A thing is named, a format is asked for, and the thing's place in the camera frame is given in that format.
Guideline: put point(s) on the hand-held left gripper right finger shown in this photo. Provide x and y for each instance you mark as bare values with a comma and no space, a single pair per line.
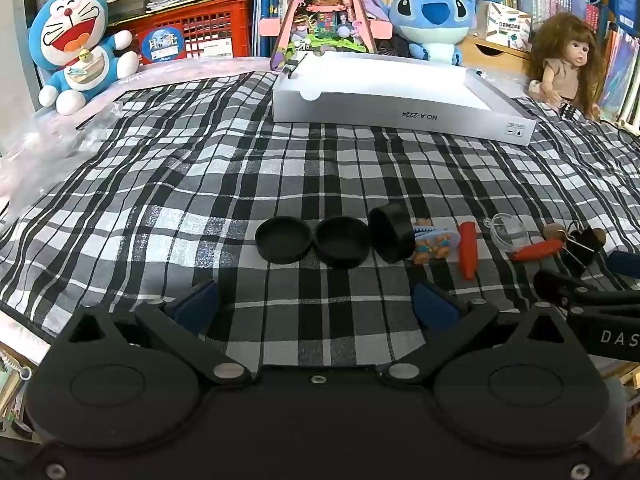
436,306

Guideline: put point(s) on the black round container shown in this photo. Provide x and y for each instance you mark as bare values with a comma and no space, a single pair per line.
392,232

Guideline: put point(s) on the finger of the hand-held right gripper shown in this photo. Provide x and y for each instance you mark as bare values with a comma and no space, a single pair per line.
557,287
625,262

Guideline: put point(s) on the black round lid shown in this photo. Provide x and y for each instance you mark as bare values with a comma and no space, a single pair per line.
342,245
283,240

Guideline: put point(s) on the black white checkered blanket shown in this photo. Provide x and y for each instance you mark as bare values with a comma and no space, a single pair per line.
200,170

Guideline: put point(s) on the blue cat plush toy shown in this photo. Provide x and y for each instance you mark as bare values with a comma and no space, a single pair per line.
75,45

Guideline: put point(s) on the row of colourful picture books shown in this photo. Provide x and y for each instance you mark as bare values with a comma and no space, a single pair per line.
622,75

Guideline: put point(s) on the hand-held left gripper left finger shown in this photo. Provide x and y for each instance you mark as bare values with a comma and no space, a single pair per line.
197,304

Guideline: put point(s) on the triangular pink diorama house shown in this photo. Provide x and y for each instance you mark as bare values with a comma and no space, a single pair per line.
325,10

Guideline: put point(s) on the clear plastic cup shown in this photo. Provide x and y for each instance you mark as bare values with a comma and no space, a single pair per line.
505,230

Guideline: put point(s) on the wooden drawer box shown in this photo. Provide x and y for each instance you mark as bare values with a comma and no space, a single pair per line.
490,57

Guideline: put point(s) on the blue alien plush toy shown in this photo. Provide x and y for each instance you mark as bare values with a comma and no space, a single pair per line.
430,15

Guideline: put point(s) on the white printed carton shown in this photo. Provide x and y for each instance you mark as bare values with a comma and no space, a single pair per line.
505,22

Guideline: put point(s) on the red plastic crate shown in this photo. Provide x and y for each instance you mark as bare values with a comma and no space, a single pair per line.
200,25

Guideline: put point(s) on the white cardboard box tray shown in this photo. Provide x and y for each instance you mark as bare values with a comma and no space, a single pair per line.
380,85

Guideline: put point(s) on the pink bubble wrap sheet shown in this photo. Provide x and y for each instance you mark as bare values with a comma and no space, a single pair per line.
45,150

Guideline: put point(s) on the white pipe rack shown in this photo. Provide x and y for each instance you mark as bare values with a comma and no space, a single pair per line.
630,122

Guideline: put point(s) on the brown haired doll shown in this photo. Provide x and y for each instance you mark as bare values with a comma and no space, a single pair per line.
567,55

